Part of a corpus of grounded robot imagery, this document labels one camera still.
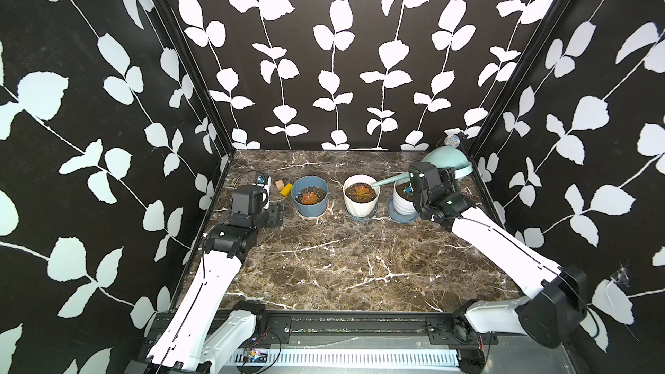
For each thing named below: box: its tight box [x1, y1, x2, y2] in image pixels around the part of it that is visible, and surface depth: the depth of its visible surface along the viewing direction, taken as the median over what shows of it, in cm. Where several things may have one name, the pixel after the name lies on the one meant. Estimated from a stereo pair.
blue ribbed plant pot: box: [290, 174, 330, 218], surface depth 97 cm
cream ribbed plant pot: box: [342, 174, 381, 219], surface depth 97 cm
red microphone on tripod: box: [444, 135, 460, 149], surface depth 92 cm
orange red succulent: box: [300, 192, 318, 206], surface depth 95 cm
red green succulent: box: [352, 185, 372, 200], surface depth 97 cm
